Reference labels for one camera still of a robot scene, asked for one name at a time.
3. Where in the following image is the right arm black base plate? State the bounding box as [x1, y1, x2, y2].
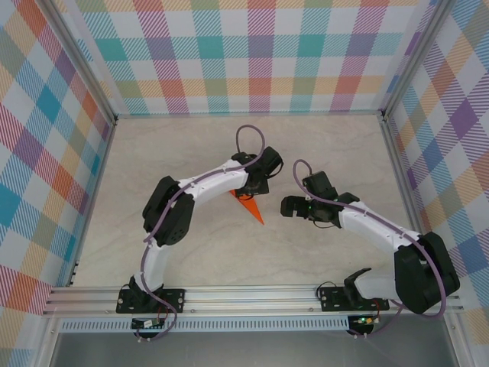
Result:
[319, 285, 390, 313]

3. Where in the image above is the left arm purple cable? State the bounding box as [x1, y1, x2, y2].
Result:
[135, 124, 267, 343]

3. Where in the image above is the aluminium frame post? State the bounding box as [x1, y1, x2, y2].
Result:
[381, 0, 455, 122]
[47, 0, 118, 125]

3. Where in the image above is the grey metal panel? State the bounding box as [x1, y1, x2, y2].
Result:
[49, 330, 459, 367]

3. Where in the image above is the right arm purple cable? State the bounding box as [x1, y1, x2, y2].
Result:
[292, 158, 449, 339]

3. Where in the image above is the black circuit board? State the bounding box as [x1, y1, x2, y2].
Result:
[131, 317, 166, 330]

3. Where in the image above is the aluminium frame leg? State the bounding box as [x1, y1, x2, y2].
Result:
[442, 313, 473, 367]
[32, 317, 62, 367]

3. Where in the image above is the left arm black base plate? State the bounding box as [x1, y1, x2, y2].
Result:
[115, 288, 186, 315]

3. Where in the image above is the wide aluminium mounting rail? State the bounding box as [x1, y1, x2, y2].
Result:
[41, 281, 466, 317]

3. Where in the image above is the aluminium frame floor rail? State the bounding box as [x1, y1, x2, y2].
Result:
[380, 116, 439, 284]
[66, 120, 118, 287]
[114, 110, 385, 120]

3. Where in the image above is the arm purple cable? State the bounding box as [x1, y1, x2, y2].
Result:
[292, 158, 449, 339]
[135, 124, 267, 343]

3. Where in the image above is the orange paper sheet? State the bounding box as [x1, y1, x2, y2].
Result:
[228, 190, 265, 226]

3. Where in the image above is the right gripper thin black wire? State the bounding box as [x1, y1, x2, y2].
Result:
[311, 219, 342, 231]

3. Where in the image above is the perforated metal cable duct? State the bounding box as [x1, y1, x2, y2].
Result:
[59, 319, 351, 333]

